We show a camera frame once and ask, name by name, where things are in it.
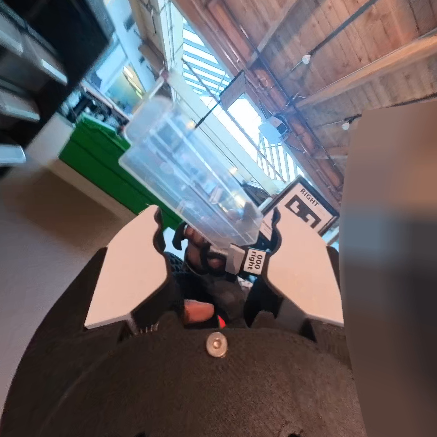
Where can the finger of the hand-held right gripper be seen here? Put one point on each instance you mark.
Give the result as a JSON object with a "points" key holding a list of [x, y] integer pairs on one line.
{"points": [[235, 259]]}

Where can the clear plastic drawer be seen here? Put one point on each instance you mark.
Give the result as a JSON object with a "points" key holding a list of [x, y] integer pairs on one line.
{"points": [[177, 160]]}

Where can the black drawer cabinet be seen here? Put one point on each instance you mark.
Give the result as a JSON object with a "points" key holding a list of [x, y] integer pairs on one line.
{"points": [[78, 30]]}

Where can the green plastic bin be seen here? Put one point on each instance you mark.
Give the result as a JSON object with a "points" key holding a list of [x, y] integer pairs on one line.
{"points": [[99, 164]]}

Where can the white ceiling camera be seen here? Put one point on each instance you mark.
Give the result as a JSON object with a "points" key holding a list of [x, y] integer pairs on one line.
{"points": [[276, 124]]}

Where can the person's left hand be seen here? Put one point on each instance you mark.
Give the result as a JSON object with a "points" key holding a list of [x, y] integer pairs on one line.
{"points": [[199, 311]]}

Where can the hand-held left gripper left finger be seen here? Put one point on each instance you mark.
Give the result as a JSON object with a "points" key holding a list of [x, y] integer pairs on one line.
{"points": [[129, 273]]}

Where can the person's right hand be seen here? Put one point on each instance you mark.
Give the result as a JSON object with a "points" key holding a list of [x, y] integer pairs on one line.
{"points": [[196, 240]]}

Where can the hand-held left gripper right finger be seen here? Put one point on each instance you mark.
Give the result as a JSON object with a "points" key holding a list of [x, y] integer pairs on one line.
{"points": [[304, 276]]}

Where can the dark hanging ceiling panel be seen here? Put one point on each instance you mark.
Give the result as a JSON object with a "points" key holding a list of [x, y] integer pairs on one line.
{"points": [[232, 89]]}

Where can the set of cabinet drawers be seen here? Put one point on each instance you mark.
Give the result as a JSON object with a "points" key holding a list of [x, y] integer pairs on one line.
{"points": [[15, 107]]}

